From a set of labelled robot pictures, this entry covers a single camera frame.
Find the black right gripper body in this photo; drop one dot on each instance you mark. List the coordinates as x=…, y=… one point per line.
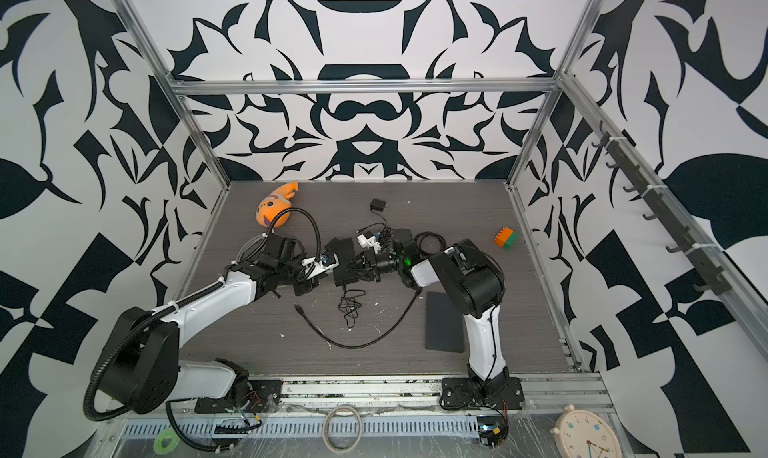
x=378, y=265

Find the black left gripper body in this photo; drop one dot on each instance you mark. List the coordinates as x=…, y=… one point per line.
x=290, y=273

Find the black network switch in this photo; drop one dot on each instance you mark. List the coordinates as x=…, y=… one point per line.
x=344, y=273

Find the black power adapter with cable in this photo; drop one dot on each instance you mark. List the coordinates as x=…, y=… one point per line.
x=350, y=304

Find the black rectangular box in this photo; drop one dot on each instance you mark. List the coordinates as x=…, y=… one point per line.
x=444, y=328

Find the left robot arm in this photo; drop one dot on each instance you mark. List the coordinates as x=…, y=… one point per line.
x=140, y=368

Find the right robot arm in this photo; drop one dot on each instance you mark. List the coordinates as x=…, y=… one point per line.
x=472, y=280

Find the black power adapter far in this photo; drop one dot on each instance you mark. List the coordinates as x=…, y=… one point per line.
x=377, y=207

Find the orange plush toy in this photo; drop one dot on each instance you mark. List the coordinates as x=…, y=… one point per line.
x=277, y=201

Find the orange and green toy brick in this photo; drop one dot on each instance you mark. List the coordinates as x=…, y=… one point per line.
x=506, y=238

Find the green tape roll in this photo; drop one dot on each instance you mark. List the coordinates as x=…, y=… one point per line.
x=166, y=442

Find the white analog clock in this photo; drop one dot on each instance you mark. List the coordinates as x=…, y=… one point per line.
x=579, y=433

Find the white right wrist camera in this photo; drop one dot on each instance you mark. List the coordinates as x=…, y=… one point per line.
x=375, y=240

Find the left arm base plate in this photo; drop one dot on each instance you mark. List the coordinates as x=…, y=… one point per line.
x=254, y=396

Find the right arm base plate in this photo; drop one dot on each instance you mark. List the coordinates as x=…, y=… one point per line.
x=469, y=394

